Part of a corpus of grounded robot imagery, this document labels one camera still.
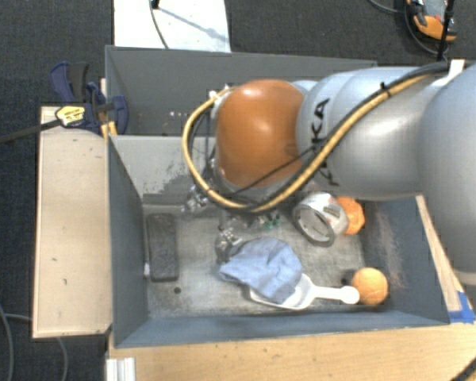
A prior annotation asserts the silver tape roll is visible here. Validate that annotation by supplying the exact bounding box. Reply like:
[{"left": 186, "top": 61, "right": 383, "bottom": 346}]
[{"left": 291, "top": 191, "right": 350, "bottom": 248}]

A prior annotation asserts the dark green flat block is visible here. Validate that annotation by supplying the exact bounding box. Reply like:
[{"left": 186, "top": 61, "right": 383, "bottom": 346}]
[{"left": 145, "top": 212, "right": 181, "bottom": 283}]

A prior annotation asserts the orange toy fruit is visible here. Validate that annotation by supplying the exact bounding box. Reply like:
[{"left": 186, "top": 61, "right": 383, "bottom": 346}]
[{"left": 336, "top": 196, "right": 367, "bottom": 236}]

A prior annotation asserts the pale wood flat board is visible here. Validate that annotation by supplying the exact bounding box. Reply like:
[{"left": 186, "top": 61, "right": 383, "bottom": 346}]
[{"left": 32, "top": 106, "right": 114, "bottom": 339}]

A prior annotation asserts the orange ball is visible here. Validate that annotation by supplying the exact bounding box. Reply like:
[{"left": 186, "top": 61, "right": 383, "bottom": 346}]
[{"left": 350, "top": 267, "right": 390, "bottom": 306}]

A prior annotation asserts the grey metal bin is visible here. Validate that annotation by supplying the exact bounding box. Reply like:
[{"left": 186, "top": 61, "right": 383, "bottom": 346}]
[{"left": 104, "top": 44, "right": 451, "bottom": 349}]

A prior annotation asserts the light blue cloth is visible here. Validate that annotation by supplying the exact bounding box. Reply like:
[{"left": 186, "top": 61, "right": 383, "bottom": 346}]
[{"left": 217, "top": 237, "right": 304, "bottom": 305}]

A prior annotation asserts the white plastic scoop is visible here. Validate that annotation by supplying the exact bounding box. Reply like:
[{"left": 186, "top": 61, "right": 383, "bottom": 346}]
[{"left": 244, "top": 272, "right": 361, "bottom": 311}]

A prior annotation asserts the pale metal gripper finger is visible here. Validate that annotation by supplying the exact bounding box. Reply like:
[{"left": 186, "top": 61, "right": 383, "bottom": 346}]
[
  {"left": 184, "top": 186, "right": 209, "bottom": 214},
  {"left": 214, "top": 228, "right": 242, "bottom": 264}
]

